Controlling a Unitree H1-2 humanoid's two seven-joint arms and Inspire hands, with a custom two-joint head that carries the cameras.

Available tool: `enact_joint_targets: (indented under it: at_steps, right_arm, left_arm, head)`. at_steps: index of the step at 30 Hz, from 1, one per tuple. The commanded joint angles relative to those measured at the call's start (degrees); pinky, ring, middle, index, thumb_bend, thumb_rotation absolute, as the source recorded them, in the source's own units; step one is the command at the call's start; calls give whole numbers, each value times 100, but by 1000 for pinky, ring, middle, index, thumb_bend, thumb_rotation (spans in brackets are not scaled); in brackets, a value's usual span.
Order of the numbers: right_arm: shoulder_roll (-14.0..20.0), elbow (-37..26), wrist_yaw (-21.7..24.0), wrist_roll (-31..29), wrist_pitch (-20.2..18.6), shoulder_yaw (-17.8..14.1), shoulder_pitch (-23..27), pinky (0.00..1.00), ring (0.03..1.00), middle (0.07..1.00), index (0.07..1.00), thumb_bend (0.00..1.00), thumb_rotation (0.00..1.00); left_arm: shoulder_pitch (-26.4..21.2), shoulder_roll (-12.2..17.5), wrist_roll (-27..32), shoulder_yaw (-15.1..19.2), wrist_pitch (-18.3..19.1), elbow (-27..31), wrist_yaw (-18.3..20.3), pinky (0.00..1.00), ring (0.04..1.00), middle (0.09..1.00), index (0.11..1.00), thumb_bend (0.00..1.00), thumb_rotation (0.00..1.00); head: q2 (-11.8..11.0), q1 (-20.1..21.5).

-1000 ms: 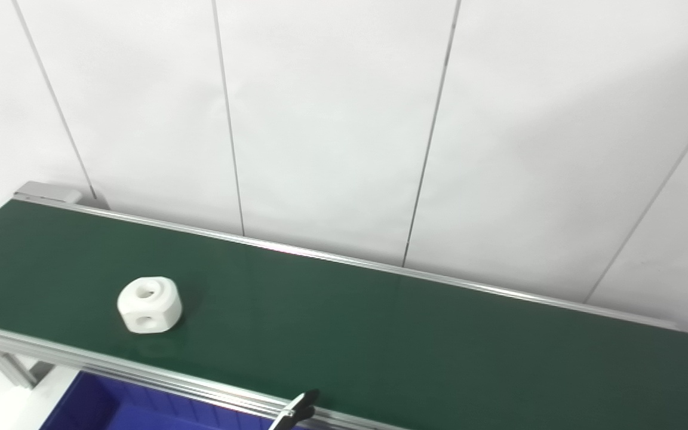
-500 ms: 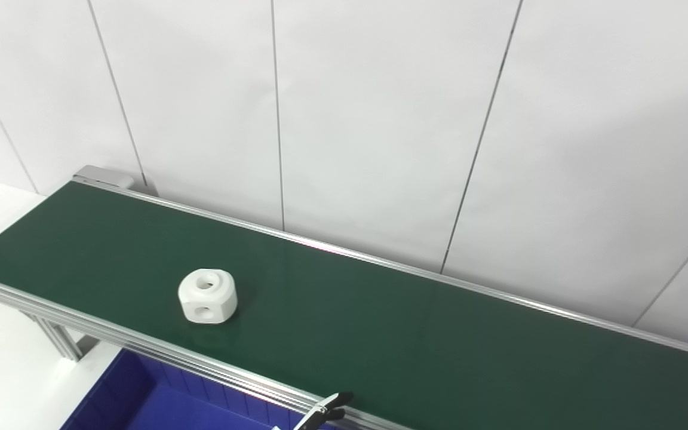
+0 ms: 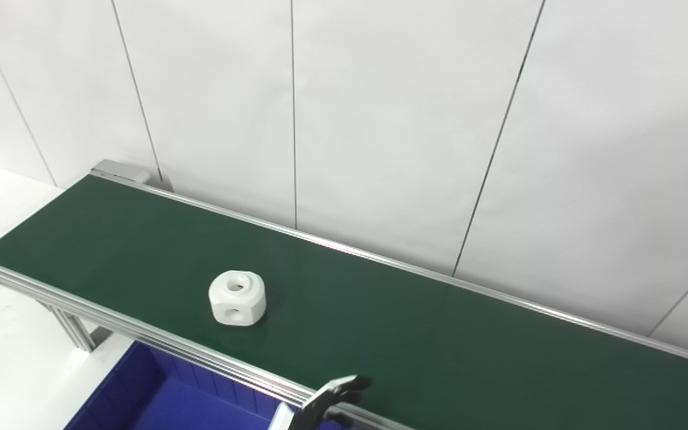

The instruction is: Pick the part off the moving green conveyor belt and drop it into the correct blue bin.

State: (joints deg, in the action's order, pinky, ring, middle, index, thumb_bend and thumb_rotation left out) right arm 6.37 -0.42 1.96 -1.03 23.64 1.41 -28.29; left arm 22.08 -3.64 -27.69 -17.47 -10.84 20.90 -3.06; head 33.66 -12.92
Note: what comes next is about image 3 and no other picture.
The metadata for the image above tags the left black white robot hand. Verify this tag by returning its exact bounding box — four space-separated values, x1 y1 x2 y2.
287 374 373 430

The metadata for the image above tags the white cube part with holes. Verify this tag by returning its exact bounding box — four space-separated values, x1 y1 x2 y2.
208 270 268 327

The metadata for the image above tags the green conveyor belt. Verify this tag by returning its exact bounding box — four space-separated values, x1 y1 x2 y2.
0 174 688 430
0 158 688 430

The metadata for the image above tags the blue bin with white part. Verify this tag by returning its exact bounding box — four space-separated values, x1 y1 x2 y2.
64 340 348 430

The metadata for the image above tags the aluminium conveyor support leg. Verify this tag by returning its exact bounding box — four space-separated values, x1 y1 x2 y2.
44 300 97 353

